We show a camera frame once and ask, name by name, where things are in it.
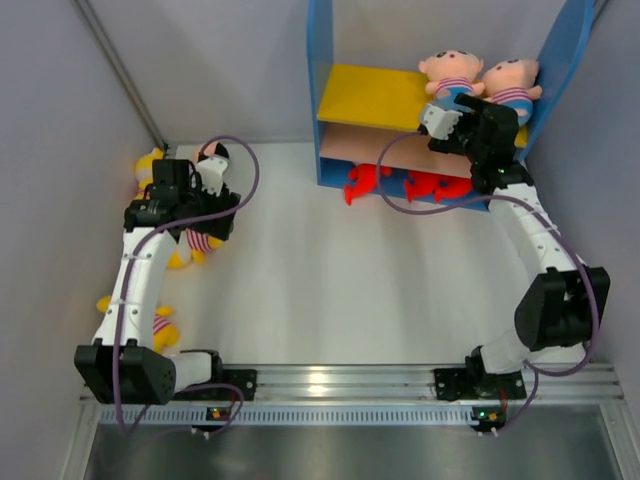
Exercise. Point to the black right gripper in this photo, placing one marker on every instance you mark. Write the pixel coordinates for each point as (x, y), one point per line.
(476, 105)

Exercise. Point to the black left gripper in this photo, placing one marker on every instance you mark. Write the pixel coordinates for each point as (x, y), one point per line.
(218, 227)

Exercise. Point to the boy doll striped shirt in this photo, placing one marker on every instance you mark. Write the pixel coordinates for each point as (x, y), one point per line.
(450, 73)

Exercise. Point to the red shark plush toy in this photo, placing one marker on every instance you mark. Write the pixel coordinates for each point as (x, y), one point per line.
(361, 180)

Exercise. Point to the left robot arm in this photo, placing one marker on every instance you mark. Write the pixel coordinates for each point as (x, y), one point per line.
(120, 364)

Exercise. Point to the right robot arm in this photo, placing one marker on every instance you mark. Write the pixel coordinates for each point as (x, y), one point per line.
(565, 300)

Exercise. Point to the blue yellow toy shelf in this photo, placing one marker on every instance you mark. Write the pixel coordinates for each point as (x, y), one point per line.
(369, 122)

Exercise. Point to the yellow duck plush striped shirt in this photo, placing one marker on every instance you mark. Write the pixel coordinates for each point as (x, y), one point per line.
(192, 247)

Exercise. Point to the yellow duck plush in corner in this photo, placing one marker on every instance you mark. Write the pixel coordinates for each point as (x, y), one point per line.
(143, 171)

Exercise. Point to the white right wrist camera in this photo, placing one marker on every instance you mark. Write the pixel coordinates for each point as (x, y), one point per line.
(437, 122)

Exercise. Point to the yellow duck plush near rail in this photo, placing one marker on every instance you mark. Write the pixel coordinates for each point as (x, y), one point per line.
(163, 334)

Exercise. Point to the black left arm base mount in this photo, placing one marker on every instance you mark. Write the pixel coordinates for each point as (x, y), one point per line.
(235, 382)

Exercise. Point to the metal corner post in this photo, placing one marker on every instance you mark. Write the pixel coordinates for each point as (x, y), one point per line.
(98, 32)

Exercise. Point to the aluminium rail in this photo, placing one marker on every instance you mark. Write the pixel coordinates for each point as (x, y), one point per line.
(596, 383)

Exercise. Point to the perforated grey cable duct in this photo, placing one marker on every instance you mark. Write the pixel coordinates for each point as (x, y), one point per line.
(252, 414)

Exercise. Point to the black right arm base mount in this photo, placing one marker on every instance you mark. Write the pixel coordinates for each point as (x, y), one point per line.
(473, 382)

